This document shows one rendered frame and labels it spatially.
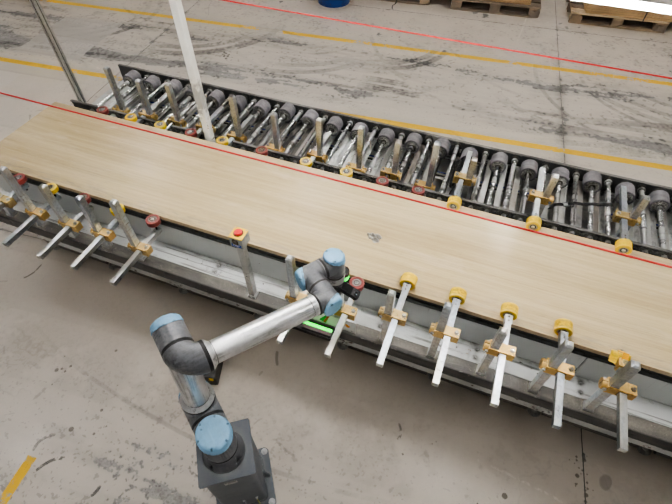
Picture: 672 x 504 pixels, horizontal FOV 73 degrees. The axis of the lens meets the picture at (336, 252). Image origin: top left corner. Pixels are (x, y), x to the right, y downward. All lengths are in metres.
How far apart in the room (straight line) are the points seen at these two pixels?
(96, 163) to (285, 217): 1.35
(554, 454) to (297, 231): 1.99
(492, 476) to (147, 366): 2.24
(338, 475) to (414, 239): 1.41
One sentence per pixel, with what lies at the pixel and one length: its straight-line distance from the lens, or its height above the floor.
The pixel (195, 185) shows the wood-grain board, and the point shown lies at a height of 0.90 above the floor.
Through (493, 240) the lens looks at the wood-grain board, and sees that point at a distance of 2.69.
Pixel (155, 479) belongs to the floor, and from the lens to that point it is 3.07.
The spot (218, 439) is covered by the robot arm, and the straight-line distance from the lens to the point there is 2.11.
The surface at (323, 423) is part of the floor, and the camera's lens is 2.99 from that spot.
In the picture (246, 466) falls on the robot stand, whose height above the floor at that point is 0.60.
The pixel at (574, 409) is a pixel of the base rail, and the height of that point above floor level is 0.70.
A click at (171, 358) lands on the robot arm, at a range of 1.64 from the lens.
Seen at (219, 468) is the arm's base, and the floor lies 0.65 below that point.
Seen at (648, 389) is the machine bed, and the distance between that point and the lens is 2.76.
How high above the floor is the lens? 2.83
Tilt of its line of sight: 51 degrees down
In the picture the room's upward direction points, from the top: straight up
